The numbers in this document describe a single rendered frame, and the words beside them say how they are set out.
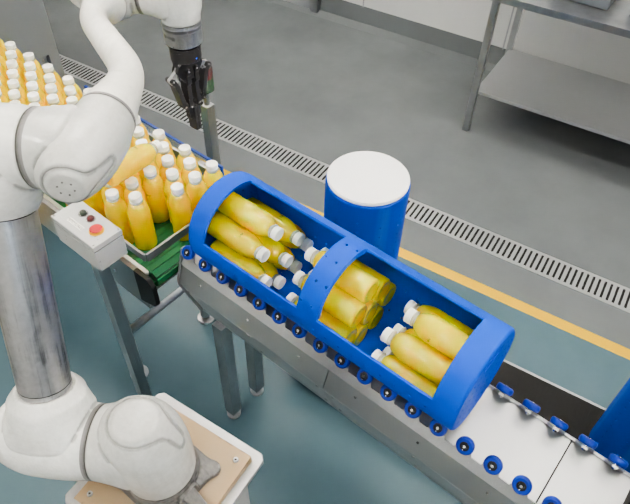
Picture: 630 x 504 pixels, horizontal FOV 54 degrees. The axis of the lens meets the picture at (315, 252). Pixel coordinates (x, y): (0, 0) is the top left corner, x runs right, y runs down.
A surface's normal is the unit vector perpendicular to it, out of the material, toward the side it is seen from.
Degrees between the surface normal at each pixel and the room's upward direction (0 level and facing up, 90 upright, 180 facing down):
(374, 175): 0
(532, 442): 0
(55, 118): 7
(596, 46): 90
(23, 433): 67
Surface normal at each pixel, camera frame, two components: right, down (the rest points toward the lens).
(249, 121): 0.03, -0.68
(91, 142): 0.62, -0.33
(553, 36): -0.53, 0.61
